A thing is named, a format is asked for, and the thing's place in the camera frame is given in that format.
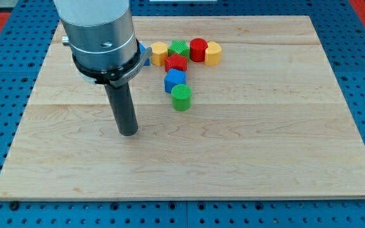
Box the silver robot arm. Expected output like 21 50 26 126
54 0 152 87

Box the blue cube block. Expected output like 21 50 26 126
164 68 187 93

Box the green star block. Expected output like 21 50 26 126
168 40 190 58

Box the yellow hexagon block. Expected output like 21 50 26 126
150 42 168 67

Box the light wooden board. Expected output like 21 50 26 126
0 16 365 201

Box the blue triangle block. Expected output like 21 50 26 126
139 43 153 67

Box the red star block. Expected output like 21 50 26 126
164 53 188 72

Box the red cylinder block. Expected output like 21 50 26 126
189 38 208 62

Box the green cylinder block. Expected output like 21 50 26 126
171 84 192 111

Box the black cylindrical pointer tool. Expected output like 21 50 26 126
105 84 138 136

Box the yellow semicircle block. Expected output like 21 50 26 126
205 41 222 66

